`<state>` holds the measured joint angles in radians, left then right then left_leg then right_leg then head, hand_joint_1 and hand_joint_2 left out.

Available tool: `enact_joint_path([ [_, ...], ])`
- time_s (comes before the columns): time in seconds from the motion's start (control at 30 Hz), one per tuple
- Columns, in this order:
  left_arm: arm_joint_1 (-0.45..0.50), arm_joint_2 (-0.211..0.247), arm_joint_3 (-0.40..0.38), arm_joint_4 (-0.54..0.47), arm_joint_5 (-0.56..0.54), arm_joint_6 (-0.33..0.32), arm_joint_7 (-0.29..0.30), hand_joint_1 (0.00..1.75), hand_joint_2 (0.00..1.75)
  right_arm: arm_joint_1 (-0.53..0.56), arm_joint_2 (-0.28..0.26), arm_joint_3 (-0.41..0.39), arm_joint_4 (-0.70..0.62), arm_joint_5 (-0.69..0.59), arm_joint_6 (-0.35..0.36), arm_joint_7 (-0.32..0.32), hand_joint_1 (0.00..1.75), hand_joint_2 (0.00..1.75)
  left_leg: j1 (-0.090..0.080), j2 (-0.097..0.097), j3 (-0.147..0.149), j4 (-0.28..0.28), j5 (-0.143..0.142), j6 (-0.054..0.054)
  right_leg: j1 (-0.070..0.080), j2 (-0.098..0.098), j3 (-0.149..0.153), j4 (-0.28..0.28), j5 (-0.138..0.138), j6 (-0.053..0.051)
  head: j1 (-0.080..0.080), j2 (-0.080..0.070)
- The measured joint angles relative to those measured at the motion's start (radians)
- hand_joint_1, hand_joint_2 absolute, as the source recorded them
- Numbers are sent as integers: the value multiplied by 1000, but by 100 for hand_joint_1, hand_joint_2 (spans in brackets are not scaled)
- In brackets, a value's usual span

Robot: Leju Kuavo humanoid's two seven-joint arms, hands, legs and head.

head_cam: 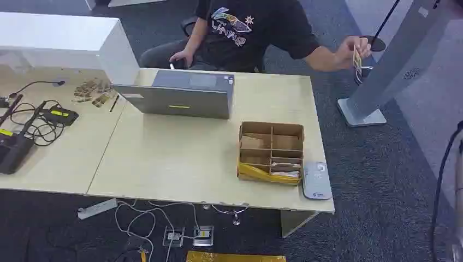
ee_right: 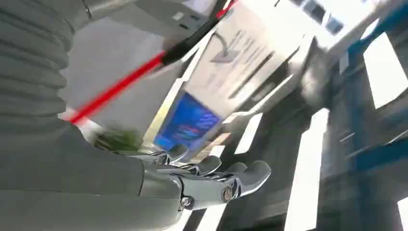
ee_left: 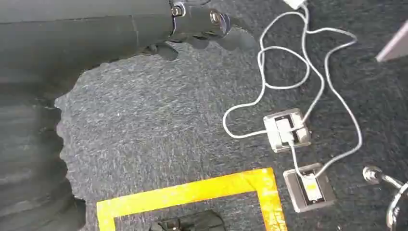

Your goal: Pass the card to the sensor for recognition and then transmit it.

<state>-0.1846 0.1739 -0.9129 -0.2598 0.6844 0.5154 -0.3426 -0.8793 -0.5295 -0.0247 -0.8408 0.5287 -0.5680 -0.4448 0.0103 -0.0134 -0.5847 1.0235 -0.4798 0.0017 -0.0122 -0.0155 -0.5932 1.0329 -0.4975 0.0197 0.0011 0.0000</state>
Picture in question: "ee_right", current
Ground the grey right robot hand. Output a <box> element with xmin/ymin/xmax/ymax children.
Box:
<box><xmin>0</xmin><ymin>119</ymin><xmax>272</xmax><ymax>231</ymax></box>

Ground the green plant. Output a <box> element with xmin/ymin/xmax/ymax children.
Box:
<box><xmin>93</xmin><ymin>127</ymin><xmax>145</xmax><ymax>154</ymax></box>

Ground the right arm ribbed grey sleeve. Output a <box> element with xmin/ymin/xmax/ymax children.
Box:
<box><xmin>0</xmin><ymin>0</ymin><xmax>76</xmax><ymax>129</ymax></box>

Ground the grey metal housing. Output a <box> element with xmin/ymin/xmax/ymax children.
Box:
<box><xmin>82</xmin><ymin>0</ymin><xmax>218</xmax><ymax>39</ymax></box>

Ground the black barrier belt housing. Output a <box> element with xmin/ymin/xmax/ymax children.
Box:
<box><xmin>161</xmin><ymin>16</ymin><xmax>224</xmax><ymax>66</ymax></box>

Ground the white display board blue screen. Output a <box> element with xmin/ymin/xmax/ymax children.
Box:
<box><xmin>142</xmin><ymin>0</ymin><xmax>317</xmax><ymax>161</ymax></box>

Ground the white machine with dark windows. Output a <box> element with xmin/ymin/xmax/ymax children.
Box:
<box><xmin>276</xmin><ymin>0</ymin><xmax>408</xmax><ymax>53</ymax></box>

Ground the blue metal rack frame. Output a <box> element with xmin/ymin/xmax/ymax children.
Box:
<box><xmin>346</xmin><ymin>0</ymin><xmax>408</xmax><ymax>174</ymax></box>

